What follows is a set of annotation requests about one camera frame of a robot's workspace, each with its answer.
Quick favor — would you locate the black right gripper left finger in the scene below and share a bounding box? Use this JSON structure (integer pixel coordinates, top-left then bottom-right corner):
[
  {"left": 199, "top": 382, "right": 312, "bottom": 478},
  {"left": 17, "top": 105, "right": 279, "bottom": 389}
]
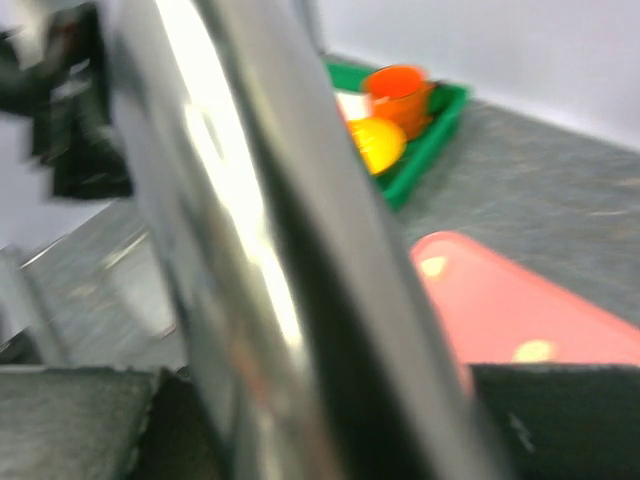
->
[{"left": 1, "top": 367, "right": 160, "bottom": 479}]

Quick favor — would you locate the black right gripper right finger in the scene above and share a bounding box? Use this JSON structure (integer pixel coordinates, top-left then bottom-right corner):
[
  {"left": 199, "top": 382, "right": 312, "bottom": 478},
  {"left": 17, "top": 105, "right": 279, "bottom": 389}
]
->
[{"left": 471, "top": 364, "right": 639, "bottom": 479}]

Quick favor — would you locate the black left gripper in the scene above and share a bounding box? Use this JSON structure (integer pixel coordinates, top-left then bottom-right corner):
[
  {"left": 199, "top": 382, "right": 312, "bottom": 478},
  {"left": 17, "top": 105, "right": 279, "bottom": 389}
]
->
[{"left": 1, "top": 1, "right": 133, "bottom": 200}]

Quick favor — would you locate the pink tray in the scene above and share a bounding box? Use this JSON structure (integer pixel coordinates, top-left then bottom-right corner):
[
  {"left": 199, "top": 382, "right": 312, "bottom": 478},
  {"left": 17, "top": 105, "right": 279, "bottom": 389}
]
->
[{"left": 410, "top": 231, "right": 639, "bottom": 392}]

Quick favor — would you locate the white oval chocolate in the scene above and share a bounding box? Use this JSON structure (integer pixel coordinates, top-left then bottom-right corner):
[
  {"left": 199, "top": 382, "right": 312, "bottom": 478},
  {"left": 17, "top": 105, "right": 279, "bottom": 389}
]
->
[{"left": 512, "top": 339, "right": 556, "bottom": 364}]

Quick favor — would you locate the white heart chocolate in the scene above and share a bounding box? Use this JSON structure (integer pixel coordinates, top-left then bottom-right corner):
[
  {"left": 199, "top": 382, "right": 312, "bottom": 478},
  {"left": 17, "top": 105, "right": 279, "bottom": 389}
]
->
[{"left": 420, "top": 256, "right": 448, "bottom": 279}]

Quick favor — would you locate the yellow bowl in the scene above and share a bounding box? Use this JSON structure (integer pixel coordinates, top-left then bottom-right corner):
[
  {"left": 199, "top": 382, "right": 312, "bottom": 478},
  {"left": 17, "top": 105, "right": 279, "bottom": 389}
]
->
[{"left": 347, "top": 117, "right": 407, "bottom": 176}]

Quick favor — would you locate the green plastic bin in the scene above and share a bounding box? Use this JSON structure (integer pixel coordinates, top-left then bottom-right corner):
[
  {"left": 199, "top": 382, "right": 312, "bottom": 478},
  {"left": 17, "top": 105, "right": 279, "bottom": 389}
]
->
[{"left": 325, "top": 61, "right": 468, "bottom": 210}]

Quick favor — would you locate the orange mug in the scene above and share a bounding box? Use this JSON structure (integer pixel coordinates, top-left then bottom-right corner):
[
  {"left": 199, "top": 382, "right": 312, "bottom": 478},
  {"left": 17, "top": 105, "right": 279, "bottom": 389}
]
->
[{"left": 361, "top": 64, "right": 434, "bottom": 141}]

